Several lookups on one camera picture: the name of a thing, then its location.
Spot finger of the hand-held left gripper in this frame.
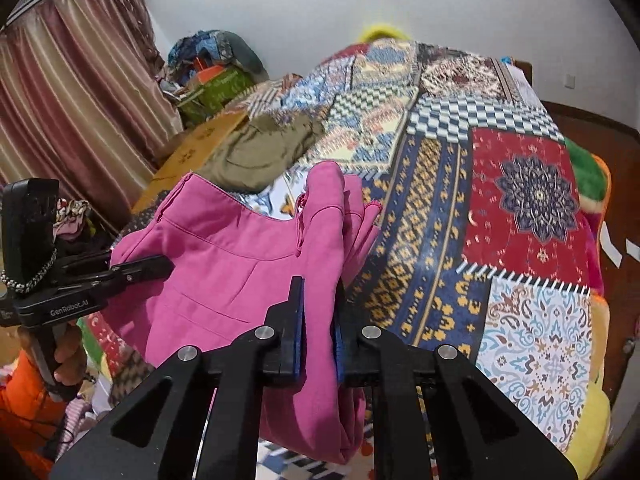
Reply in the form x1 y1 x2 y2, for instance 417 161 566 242
97 255 176 293
56 251 113 274

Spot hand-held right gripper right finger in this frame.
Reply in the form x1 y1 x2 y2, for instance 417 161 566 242
332 281 581 480

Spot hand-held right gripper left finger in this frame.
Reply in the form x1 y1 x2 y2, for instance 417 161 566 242
50 276 307 480

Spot pink pants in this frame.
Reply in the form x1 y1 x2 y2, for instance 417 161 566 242
101 160 384 466

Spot person's left forearm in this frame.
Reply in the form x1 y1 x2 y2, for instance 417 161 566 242
0 352 68 480

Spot person's left hand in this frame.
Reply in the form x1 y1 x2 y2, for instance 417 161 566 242
20 326 89 392

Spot patterned cloth heap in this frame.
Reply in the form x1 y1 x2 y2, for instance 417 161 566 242
52 198 117 261

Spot brown cardboard box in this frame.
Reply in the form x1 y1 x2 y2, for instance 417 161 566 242
131 110 251 217

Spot striped pink curtain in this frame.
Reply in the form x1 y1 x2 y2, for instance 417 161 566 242
0 0 185 197

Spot olive green garment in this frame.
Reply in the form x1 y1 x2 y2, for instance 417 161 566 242
196 112 327 194

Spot patchwork printed bedspread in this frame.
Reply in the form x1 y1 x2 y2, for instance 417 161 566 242
80 40 610 480

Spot pile of colourful clothes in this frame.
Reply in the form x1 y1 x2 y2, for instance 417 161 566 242
166 30 269 84

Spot yellow orange fleece blanket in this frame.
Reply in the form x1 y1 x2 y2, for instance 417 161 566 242
562 137 615 468

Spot yellow fluffy object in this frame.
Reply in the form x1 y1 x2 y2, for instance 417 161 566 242
359 22 412 42

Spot braided wrist lanyard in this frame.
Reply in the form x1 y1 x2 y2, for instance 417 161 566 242
0 247 59 294

